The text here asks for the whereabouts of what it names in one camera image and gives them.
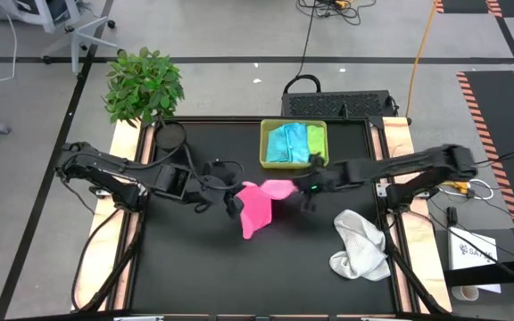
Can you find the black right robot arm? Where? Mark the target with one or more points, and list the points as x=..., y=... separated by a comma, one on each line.
x=408, y=165

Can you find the black table frame strut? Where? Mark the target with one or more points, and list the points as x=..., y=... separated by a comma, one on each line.
x=411, y=276
x=119, y=263

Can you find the white paper cup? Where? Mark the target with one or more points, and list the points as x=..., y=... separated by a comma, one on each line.
x=464, y=293

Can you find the black striped floor mat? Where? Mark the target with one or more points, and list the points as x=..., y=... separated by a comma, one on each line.
x=466, y=5
x=498, y=116

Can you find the teal microfiber towel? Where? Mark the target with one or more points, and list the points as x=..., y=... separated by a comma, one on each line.
x=277, y=145

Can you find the white microfiber towel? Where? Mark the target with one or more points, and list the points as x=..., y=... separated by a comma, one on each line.
x=359, y=245

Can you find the green potted plant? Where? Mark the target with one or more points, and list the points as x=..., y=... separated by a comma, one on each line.
x=143, y=87

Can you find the pink microfiber towel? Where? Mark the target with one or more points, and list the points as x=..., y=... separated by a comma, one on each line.
x=257, y=205

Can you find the yellow plastic bin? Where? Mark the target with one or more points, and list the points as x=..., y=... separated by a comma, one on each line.
x=263, y=147

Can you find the yellow power splitter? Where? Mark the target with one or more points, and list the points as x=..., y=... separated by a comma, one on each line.
x=461, y=183

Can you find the black computer case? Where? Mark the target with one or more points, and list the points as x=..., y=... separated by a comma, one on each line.
x=328, y=104

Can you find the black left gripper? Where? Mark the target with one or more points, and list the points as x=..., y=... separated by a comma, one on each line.
x=214, y=185

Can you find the light blue microfiber towel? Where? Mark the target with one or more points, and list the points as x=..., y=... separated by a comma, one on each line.
x=299, y=142

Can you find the wooden table side board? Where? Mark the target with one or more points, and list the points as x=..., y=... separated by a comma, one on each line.
x=422, y=241
x=96, y=249

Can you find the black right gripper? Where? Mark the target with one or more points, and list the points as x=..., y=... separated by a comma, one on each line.
x=319, y=178

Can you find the black power adapter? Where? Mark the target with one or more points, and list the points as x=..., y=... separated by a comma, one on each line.
x=452, y=216

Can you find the white printed booklet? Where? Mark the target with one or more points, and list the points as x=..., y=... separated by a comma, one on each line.
x=471, y=245

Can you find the green microfiber towel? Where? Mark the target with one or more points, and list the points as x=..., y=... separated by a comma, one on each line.
x=317, y=140

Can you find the grey office chair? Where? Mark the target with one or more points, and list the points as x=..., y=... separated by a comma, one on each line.
x=76, y=38

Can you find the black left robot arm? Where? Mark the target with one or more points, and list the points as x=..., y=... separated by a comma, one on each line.
x=118, y=169

